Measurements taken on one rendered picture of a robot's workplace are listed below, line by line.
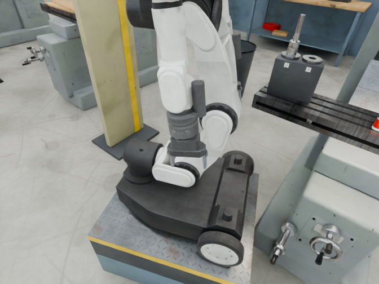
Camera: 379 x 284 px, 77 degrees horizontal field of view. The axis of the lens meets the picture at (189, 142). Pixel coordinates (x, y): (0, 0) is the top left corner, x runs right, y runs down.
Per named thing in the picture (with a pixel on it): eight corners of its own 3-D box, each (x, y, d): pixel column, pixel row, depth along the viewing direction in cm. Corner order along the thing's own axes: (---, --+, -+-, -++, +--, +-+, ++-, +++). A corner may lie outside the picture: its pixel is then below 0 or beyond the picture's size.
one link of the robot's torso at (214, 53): (203, 142, 92) (159, 10, 67) (212, 118, 105) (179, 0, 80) (242, 139, 86) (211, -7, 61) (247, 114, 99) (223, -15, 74)
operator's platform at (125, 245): (102, 270, 141) (86, 235, 115) (149, 185, 191) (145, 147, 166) (234, 316, 125) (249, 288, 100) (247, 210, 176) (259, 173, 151)
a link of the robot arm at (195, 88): (163, 127, 66) (156, 88, 59) (174, 109, 74) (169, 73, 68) (203, 129, 63) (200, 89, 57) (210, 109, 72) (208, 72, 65)
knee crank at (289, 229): (277, 269, 101) (281, 262, 97) (264, 260, 104) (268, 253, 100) (295, 231, 115) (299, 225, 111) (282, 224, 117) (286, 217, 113)
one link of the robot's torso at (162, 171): (151, 182, 115) (150, 162, 106) (166, 155, 129) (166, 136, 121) (193, 192, 111) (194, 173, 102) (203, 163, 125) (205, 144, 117)
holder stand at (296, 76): (309, 103, 120) (325, 65, 107) (265, 92, 127) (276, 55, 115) (312, 93, 128) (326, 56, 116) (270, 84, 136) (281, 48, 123)
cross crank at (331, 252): (332, 274, 91) (346, 261, 84) (302, 255, 97) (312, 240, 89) (341, 243, 101) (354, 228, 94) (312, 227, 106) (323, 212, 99)
